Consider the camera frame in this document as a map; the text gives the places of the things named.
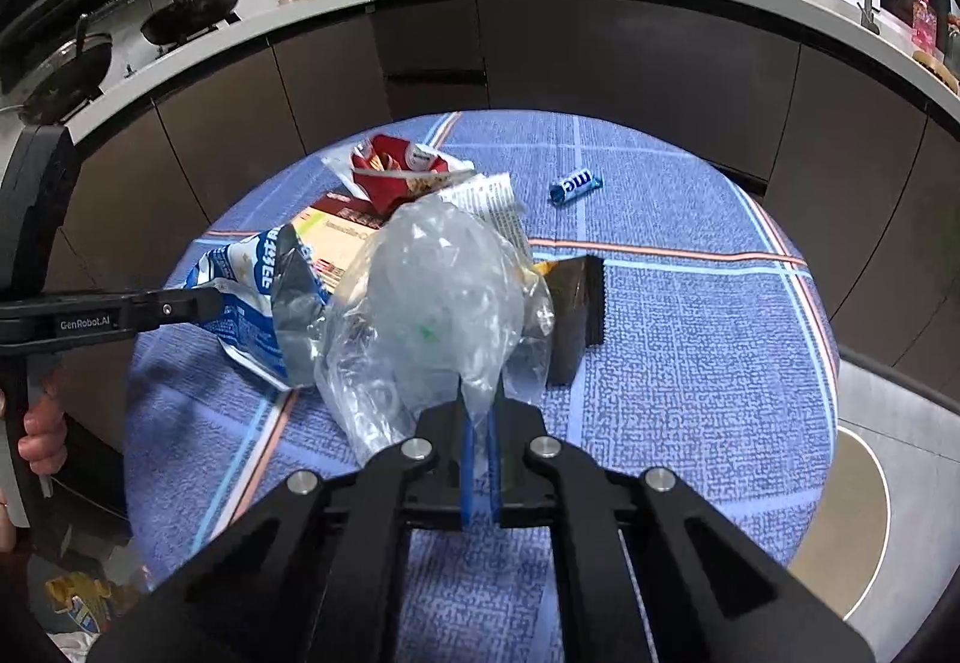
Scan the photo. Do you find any brown round board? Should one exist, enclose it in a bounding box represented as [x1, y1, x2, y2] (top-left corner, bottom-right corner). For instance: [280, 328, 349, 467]
[911, 52, 960, 94]

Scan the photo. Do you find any clear plastic bag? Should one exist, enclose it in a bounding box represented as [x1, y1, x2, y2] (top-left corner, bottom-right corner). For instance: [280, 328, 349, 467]
[313, 190, 557, 469]

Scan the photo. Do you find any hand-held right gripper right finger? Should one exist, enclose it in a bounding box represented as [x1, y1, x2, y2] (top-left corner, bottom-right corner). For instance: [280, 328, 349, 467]
[486, 382, 878, 663]

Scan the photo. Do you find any dark kitchen cabinet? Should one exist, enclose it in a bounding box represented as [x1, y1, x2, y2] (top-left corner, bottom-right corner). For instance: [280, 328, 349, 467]
[56, 0, 960, 469]

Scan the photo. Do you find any dark foil packet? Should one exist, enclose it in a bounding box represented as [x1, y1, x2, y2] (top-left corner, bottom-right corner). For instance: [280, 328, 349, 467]
[532, 254, 605, 386]

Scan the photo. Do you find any yellow printed bag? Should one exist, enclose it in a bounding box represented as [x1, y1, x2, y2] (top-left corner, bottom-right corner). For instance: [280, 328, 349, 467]
[45, 569, 143, 634]

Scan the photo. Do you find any person's left hand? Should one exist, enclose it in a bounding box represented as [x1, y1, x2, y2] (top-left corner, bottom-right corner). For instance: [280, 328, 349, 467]
[0, 378, 70, 555]

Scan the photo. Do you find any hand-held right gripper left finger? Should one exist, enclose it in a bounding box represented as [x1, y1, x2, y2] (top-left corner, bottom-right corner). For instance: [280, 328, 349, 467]
[86, 384, 482, 663]

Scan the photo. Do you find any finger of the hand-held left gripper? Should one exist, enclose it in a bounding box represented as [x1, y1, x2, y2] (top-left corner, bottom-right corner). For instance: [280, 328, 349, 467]
[124, 284, 227, 335]

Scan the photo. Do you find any blue checked tablecloth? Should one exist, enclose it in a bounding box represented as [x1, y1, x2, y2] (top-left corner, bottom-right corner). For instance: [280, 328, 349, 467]
[124, 112, 839, 663]

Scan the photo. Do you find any blue candy roll wrapper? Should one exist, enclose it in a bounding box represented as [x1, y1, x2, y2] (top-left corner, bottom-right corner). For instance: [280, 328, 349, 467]
[547, 168, 605, 206]

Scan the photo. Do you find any blue white snack packet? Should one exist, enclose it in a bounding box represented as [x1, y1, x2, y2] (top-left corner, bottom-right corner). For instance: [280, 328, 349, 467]
[182, 224, 338, 390]

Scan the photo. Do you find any beige carton box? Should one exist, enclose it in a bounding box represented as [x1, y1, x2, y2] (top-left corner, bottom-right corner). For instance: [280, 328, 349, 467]
[289, 194, 391, 293]

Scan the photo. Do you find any pink bottle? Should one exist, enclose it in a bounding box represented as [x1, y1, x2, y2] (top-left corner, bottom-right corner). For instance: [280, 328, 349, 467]
[911, 0, 938, 56]

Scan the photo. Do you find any black frying pan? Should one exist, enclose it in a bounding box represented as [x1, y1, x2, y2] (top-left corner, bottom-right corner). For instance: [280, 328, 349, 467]
[15, 14, 113, 125]
[139, 0, 245, 47]

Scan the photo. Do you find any red snack packet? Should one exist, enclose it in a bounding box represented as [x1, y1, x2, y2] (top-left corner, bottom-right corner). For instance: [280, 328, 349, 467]
[322, 134, 477, 218]

